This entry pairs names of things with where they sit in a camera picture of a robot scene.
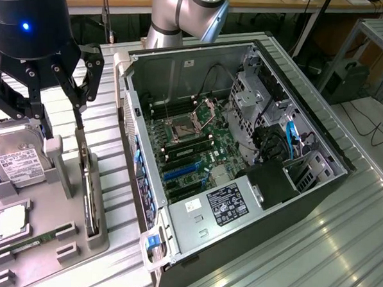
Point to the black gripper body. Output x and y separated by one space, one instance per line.
31 19

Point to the graphics card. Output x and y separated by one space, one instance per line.
90 196

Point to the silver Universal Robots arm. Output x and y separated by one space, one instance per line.
166 10

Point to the silver hard disk drive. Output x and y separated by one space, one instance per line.
11 147

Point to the thin metal locking lever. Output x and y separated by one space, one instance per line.
168 111

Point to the CPU socket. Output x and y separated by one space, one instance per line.
183 128

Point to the metal socket cover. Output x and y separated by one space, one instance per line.
206 110

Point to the green RAM stick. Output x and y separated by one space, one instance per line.
191 148
29 244

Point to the grey parts rack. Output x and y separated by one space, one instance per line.
46 213

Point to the blue expansion slot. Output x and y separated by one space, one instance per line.
180 172

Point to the silver CPU chip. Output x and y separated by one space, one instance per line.
11 221

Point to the green motherboard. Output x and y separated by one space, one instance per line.
223 142

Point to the silver disk bay cage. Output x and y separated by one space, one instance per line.
245 101

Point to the silver chipset heatsink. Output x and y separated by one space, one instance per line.
222 174

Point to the blue case latch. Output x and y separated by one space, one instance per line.
152 240

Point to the grey power supply unit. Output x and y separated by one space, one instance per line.
187 227

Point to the black plastic shroud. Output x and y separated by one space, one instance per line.
269 183

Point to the black slanted pole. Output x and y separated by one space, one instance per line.
315 24

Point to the open black PC case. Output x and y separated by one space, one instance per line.
304 201

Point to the black box device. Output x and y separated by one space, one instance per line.
349 81

